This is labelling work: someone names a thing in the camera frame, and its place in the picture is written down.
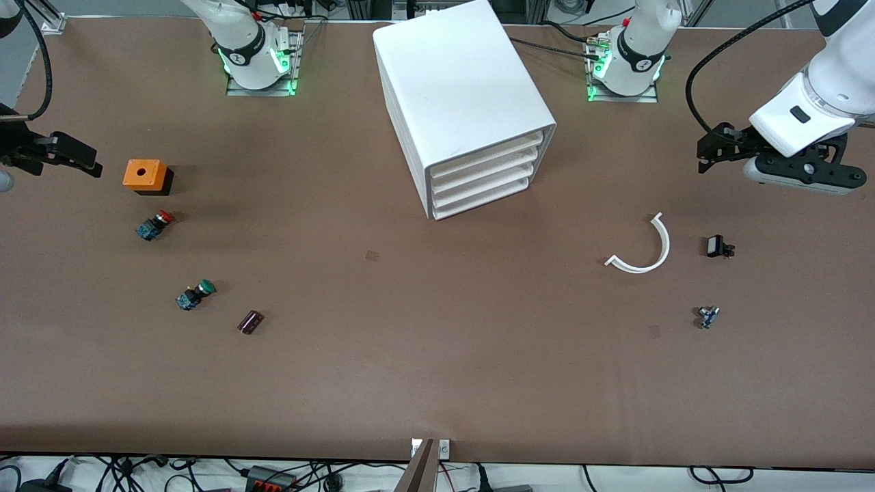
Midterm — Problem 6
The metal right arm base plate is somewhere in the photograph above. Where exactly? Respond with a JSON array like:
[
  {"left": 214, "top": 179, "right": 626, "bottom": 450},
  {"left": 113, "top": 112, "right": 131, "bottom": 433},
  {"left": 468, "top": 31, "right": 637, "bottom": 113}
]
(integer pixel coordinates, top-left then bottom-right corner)
[{"left": 226, "top": 29, "right": 303, "bottom": 97}]

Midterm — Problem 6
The red push button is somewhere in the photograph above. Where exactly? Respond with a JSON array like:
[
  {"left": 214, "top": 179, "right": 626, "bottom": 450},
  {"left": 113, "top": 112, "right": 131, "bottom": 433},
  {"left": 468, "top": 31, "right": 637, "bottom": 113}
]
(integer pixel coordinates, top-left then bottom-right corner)
[{"left": 135, "top": 210, "right": 176, "bottom": 243}]

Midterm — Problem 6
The black power strip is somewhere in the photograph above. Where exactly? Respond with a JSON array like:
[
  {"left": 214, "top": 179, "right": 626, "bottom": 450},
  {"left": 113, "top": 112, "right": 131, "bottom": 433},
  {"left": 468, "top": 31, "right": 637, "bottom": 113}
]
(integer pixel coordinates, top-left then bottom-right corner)
[{"left": 246, "top": 465, "right": 299, "bottom": 492}]

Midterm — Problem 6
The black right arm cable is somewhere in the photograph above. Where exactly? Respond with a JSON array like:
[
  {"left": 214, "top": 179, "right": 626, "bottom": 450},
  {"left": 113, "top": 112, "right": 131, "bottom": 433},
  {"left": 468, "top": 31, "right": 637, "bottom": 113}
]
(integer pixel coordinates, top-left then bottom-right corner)
[{"left": 12, "top": 0, "right": 54, "bottom": 121}]

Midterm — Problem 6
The green push button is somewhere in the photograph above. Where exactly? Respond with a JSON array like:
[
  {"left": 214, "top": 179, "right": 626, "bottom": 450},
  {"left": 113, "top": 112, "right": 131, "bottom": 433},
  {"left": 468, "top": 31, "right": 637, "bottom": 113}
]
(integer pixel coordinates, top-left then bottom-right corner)
[{"left": 176, "top": 279, "right": 217, "bottom": 312}]

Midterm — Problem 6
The black braided base cable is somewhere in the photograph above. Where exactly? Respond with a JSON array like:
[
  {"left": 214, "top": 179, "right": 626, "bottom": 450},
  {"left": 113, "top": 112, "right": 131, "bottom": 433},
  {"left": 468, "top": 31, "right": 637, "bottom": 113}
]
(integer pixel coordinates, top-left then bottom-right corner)
[{"left": 509, "top": 37, "right": 606, "bottom": 62}]

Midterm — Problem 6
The white curved plastic bracket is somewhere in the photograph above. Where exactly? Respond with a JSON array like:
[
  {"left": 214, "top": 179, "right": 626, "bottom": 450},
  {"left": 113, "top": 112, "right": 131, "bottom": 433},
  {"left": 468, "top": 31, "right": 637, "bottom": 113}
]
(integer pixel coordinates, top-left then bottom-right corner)
[{"left": 604, "top": 212, "right": 672, "bottom": 275}]

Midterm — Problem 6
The silver aluminium frame post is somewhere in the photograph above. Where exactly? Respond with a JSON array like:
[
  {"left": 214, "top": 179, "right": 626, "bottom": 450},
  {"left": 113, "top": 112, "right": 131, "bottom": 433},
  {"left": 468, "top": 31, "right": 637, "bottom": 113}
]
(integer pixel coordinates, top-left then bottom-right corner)
[{"left": 40, "top": 0, "right": 68, "bottom": 34}]

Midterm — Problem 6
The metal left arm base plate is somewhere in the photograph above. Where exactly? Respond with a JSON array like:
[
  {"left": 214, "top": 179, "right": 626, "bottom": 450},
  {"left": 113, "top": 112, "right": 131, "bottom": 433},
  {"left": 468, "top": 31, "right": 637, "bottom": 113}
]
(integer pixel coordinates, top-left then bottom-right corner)
[{"left": 586, "top": 27, "right": 660, "bottom": 104}]

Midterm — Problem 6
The wooden beam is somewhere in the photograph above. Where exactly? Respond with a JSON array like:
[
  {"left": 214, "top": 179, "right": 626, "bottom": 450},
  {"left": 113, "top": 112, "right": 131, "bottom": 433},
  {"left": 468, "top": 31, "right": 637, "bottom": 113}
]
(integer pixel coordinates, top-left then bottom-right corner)
[{"left": 394, "top": 439, "right": 438, "bottom": 492}]

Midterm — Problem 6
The orange box with black base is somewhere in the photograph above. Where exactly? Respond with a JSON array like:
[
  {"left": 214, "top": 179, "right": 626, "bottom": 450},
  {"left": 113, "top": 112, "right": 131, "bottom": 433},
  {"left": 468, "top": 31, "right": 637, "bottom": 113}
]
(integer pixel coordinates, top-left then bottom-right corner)
[{"left": 122, "top": 159, "right": 175, "bottom": 197}]

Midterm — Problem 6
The white tray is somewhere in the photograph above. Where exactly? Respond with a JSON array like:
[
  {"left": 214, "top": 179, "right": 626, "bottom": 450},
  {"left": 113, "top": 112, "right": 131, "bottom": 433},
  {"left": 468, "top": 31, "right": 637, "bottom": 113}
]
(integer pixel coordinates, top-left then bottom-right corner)
[{"left": 429, "top": 132, "right": 546, "bottom": 182}]

